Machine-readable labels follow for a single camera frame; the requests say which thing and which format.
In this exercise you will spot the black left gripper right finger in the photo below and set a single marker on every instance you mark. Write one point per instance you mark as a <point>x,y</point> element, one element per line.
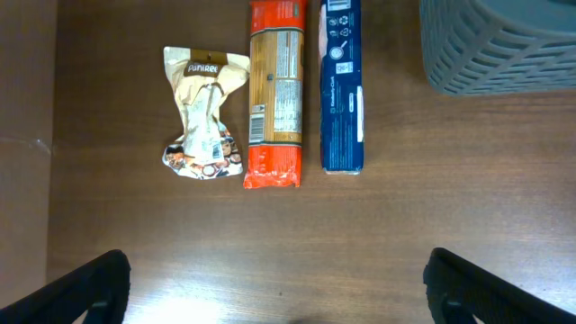
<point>459,291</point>

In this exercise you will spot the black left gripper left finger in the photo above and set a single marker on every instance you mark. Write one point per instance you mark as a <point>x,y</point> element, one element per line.
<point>97,291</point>

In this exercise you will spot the grey plastic basket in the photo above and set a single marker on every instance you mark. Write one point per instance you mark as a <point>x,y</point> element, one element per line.
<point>497,47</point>

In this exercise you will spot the blue cardboard box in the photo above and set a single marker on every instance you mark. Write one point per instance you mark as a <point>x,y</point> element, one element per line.
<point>342,134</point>

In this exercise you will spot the beige crumpled snack bag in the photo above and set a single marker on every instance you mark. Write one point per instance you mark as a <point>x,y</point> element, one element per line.
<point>201,81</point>

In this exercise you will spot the orange spaghetti package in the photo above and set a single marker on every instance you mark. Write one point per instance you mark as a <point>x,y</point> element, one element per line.
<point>275,93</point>

